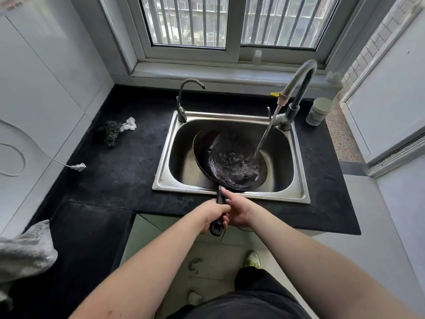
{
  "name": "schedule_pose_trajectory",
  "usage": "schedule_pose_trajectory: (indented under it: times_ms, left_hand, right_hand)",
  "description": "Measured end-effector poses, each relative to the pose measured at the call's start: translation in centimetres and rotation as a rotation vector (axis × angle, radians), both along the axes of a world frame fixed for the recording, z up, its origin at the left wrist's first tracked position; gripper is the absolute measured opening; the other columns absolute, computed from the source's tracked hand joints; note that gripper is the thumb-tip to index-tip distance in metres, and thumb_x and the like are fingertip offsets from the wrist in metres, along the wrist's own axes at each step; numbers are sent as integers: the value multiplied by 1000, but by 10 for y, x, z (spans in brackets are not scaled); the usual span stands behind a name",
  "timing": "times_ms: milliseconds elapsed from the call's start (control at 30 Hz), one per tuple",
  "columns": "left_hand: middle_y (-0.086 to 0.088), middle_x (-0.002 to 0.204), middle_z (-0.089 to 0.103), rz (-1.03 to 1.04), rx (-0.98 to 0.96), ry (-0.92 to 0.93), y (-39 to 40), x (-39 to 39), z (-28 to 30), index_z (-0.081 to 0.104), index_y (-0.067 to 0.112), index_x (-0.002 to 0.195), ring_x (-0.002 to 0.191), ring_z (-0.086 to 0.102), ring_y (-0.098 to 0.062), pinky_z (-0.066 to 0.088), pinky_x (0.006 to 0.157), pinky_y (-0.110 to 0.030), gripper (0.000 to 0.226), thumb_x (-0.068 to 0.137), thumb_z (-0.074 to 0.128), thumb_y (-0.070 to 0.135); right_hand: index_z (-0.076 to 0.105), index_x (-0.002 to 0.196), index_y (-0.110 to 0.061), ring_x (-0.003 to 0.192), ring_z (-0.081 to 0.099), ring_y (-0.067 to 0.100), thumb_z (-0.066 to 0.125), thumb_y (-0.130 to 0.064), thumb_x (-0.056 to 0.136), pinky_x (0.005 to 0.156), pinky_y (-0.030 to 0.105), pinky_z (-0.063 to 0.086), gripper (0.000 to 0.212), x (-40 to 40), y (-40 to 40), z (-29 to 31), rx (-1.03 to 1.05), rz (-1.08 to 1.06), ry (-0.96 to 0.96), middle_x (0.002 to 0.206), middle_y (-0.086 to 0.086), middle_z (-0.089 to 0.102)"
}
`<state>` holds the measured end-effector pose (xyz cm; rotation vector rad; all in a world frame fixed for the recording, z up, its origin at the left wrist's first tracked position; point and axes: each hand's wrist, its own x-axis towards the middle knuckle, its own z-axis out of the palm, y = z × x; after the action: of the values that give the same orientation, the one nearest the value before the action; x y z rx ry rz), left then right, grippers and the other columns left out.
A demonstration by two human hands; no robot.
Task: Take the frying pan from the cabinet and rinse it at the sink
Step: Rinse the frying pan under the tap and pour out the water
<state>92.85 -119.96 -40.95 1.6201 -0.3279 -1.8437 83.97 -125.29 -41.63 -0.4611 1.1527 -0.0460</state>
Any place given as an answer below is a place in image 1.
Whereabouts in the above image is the person's right hand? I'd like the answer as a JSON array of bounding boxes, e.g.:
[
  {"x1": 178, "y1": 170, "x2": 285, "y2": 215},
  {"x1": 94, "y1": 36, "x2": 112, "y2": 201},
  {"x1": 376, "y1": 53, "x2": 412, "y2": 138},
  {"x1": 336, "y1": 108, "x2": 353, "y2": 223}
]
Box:
[{"x1": 220, "y1": 187, "x2": 259, "y2": 228}]

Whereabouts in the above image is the person's left hand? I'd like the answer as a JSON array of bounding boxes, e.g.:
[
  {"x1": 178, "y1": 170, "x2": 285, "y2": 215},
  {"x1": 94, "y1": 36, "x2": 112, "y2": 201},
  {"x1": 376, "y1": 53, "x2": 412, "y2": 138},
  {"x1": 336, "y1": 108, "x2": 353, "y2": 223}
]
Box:
[{"x1": 195, "y1": 199, "x2": 232, "y2": 235}]

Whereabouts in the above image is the black wok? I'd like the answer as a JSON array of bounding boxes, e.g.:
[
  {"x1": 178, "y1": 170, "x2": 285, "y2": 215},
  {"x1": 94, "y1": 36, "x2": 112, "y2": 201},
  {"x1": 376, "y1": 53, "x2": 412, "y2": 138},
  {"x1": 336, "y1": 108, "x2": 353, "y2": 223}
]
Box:
[{"x1": 192, "y1": 129, "x2": 269, "y2": 237}]

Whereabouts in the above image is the person's right forearm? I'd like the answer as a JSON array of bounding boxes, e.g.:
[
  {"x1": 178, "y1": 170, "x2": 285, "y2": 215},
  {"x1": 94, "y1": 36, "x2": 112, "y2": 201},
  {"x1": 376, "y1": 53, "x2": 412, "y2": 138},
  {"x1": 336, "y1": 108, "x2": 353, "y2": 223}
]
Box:
[{"x1": 247, "y1": 206, "x2": 421, "y2": 319}]

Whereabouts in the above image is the person's left forearm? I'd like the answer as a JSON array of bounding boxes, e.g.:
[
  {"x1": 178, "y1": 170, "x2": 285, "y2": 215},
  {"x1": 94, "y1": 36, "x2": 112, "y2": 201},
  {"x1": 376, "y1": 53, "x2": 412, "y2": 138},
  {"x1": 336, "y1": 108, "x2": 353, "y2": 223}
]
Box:
[{"x1": 70, "y1": 212, "x2": 204, "y2": 319}]

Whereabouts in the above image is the green sink cabinet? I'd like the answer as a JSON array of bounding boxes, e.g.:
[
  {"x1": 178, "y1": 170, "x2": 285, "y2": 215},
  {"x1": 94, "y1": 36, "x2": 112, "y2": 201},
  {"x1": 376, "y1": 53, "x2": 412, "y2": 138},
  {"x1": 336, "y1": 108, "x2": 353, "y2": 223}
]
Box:
[{"x1": 143, "y1": 214, "x2": 328, "y2": 245}]

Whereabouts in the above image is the person's right white shoe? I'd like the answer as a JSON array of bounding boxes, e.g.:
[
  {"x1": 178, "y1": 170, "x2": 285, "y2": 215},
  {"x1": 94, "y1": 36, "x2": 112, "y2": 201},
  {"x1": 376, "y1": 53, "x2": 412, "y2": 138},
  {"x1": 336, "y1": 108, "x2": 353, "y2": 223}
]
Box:
[{"x1": 243, "y1": 250, "x2": 262, "y2": 270}]

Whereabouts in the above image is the person's black clothing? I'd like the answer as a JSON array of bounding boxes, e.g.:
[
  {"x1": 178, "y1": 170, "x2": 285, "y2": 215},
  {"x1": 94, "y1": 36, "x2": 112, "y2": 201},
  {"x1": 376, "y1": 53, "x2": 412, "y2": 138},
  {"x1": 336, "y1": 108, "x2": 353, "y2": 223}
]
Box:
[{"x1": 166, "y1": 266, "x2": 312, "y2": 319}]

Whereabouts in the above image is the stainless steel sink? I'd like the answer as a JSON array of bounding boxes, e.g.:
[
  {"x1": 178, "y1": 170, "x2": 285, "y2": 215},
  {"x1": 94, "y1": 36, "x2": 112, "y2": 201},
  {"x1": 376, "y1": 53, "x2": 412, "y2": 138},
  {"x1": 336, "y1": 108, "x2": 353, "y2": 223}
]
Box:
[{"x1": 152, "y1": 110, "x2": 311, "y2": 205}]

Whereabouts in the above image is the thin dark gooseneck faucet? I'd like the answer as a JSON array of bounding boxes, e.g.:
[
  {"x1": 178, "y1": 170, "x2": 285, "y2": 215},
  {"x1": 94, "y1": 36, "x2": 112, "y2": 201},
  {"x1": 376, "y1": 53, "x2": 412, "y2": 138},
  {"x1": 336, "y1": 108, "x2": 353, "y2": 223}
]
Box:
[{"x1": 176, "y1": 78, "x2": 207, "y2": 124}]

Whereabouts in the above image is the large steel faucet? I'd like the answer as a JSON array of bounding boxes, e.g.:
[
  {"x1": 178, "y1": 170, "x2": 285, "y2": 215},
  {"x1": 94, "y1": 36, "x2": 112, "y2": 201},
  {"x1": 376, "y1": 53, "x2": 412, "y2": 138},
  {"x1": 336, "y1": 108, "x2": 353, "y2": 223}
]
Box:
[{"x1": 267, "y1": 58, "x2": 318, "y2": 132}]

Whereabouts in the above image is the crumpled white cloth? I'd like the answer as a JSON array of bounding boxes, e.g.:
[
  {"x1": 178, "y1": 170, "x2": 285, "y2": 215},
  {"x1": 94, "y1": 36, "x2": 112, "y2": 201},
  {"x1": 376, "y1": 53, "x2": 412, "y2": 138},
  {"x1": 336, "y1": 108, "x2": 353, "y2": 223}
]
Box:
[{"x1": 119, "y1": 116, "x2": 138, "y2": 132}]

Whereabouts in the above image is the white paper cup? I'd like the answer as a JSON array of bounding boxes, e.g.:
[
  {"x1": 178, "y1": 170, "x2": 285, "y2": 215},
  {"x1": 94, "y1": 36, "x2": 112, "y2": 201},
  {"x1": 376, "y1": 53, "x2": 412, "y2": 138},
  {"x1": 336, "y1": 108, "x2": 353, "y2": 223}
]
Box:
[{"x1": 305, "y1": 97, "x2": 334, "y2": 127}]

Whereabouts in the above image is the dark steel wool scrubber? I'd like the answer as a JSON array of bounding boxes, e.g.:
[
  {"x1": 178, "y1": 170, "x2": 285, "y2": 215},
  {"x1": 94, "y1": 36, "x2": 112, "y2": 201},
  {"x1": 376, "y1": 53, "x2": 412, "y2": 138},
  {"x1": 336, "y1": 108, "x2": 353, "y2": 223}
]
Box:
[{"x1": 97, "y1": 120, "x2": 124, "y2": 148}]

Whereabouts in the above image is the grey towel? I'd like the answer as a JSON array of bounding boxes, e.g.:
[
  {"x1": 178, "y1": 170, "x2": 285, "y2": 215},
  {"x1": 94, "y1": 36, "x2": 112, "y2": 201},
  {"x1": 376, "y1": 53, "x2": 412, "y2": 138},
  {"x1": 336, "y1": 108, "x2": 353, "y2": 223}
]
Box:
[{"x1": 0, "y1": 219, "x2": 59, "y2": 312}]

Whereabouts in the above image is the row of metal window bars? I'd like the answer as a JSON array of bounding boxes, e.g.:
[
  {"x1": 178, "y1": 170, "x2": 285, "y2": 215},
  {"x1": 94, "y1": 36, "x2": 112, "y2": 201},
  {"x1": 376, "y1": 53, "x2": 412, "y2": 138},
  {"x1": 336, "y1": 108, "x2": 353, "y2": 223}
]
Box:
[{"x1": 141, "y1": 0, "x2": 339, "y2": 49}]

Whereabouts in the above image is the white cable with plug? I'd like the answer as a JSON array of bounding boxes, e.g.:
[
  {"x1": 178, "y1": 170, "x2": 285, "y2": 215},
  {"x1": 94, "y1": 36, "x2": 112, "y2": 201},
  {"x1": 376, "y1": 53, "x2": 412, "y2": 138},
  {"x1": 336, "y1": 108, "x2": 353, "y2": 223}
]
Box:
[{"x1": 0, "y1": 118, "x2": 88, "y2": 178}]

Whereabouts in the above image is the white sliding door frame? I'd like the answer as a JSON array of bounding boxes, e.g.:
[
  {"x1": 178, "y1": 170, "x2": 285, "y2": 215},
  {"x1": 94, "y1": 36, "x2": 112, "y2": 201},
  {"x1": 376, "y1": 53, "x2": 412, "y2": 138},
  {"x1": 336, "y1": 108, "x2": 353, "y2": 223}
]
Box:
[{"x1": 338, "y1": 0, "x2": 425, "y2": 179}]

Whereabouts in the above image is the white window frame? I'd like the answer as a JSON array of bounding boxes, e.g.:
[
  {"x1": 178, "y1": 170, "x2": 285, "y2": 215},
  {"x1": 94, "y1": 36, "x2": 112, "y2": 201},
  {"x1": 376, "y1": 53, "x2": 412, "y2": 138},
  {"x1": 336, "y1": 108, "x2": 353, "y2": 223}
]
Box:
[{"x1": 96, "y1": 0, "x2": 364, "y2": 82}]

